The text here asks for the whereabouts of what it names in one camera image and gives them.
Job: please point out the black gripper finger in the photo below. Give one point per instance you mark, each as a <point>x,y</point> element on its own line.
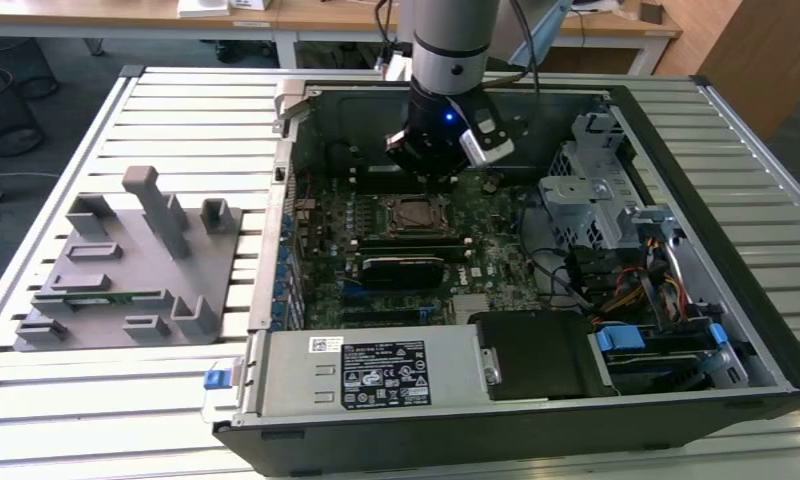
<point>407,150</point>
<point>454,165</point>

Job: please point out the silver green CPU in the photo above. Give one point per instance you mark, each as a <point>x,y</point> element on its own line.
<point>418,212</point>

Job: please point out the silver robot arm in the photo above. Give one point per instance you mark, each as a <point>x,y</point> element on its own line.
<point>450,55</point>

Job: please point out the CPU socket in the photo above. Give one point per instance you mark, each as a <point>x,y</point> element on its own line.
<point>389,230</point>

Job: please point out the round coin battery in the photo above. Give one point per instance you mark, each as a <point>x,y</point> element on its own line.
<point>490,186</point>

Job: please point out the black RAM slot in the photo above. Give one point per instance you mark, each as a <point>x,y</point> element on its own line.
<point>414,252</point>
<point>369,188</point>
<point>369,176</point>
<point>369,182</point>
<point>414,241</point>
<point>369,171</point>
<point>414,247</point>
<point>455,257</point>

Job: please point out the silver perforated disk bay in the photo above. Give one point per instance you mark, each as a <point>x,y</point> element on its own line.
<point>577,192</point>

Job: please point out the green motherboard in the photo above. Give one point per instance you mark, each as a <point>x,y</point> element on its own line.
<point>501,260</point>

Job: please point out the black graphics card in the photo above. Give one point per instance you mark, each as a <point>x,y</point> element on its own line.
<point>401,275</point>

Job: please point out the silver finned heatsink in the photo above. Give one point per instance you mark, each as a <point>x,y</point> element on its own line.
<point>470,305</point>

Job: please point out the blue expansion slot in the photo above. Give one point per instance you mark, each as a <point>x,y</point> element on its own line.
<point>353,288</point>

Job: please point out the black ribbed plastic housing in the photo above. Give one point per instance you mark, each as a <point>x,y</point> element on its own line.
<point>590,272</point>

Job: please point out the black expansion slot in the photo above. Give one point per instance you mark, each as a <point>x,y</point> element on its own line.
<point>381,317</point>

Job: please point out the black chair base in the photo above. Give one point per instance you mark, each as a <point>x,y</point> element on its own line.
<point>224,50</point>

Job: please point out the wooden top desk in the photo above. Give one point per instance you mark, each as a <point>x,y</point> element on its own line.
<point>200,26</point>
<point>634,30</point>

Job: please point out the white labelled box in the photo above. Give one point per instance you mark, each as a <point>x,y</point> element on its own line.
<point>250,4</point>

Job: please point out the dark brown box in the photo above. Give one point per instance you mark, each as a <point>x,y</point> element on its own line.
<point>651,13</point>

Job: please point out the blue disk carrier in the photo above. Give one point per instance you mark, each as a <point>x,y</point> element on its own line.
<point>617,340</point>

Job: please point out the grey parts rack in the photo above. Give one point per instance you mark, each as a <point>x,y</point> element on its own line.
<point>134,240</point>

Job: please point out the grey power supply unit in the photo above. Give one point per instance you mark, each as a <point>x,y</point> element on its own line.
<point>287,370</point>

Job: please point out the wooden cabinet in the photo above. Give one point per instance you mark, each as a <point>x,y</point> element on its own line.
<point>761,65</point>

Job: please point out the blue plastic clip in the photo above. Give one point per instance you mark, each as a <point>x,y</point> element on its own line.
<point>717,334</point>

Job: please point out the blue case latch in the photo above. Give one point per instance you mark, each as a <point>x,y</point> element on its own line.
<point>215,380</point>

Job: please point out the green RAM stick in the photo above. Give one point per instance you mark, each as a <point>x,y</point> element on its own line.
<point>100,298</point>

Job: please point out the black open PC case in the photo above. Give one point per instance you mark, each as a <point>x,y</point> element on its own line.
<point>441,445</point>

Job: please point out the small black mesh bin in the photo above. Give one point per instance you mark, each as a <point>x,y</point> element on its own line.
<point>30,65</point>

